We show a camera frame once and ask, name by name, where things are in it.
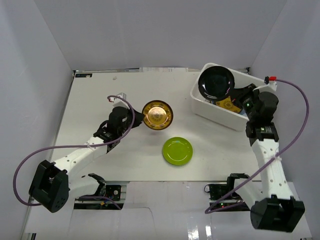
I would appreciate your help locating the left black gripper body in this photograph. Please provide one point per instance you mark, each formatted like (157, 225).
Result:
(135, 118)

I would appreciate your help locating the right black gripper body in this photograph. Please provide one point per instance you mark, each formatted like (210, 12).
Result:
(247, 103)

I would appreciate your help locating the yellow patterned plate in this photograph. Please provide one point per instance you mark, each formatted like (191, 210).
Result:
(158, 115)
(228, 105)

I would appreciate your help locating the black plate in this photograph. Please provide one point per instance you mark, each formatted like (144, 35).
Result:
(215, 83)

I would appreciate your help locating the green plastic plate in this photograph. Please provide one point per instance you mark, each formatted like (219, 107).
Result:
(177, 151)

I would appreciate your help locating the blue plastic plate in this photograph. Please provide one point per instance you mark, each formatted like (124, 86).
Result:
(242, 113)

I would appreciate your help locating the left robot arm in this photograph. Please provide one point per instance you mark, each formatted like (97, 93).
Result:
(54, 182)

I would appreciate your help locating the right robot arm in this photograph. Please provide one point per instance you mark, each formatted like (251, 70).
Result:
(274, 207)

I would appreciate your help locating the white plastic bin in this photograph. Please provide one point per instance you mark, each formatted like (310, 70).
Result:
(235, 121)

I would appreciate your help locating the papers at table back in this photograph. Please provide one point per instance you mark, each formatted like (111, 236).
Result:
(163, 69)

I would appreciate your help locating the black label sticker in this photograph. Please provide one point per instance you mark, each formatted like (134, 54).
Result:
(83, 75)

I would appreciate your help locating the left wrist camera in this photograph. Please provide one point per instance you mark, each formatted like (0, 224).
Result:
(118, 100)

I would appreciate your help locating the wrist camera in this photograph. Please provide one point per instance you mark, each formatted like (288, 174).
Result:
(118, 100)
(270, 81)

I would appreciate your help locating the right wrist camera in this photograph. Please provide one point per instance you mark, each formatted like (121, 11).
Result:
(270, 81)

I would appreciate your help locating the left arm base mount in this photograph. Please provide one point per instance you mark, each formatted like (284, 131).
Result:
(111, 197)

